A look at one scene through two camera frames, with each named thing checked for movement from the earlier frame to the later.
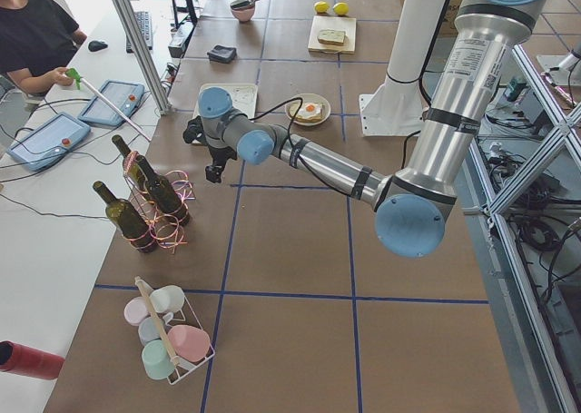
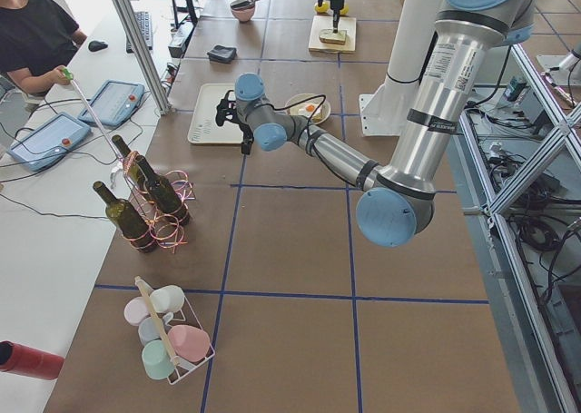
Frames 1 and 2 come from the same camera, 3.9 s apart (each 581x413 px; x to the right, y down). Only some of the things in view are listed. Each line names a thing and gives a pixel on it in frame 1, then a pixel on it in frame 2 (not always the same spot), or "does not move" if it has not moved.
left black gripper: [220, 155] → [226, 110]
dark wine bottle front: [124, 216] does not move
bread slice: [331, 36] does not move
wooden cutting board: [320, 23] does not move
